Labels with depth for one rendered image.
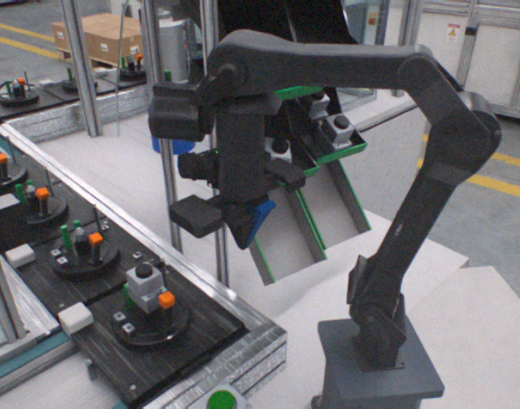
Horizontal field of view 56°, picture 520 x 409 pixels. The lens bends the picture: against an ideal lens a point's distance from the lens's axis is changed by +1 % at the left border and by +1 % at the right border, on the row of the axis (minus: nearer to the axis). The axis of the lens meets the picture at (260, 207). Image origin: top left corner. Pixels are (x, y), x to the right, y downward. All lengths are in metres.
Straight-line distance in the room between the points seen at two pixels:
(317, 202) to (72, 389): 0.60
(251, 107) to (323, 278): 0.71
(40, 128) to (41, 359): 1.17
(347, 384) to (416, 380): 0.10
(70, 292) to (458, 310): 0.82
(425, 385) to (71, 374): 0.59
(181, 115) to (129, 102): 1.56
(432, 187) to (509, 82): 4.08
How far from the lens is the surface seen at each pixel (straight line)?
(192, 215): 0.56
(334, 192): 1.11
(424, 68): 0.52
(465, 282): 1.26
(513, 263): 2.92
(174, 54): 1.66
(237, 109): 0.55
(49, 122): 2.00
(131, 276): 0.86
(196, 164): 0.62
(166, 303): 0.82
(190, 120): 0.57
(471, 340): 1.13
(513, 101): 4.65
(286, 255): 0.99
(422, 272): 1.26
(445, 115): 0.52
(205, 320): 0.92
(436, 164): 0.55
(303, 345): 1.03
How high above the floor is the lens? 1.62
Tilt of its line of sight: 32 degrees down
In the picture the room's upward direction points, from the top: straight up
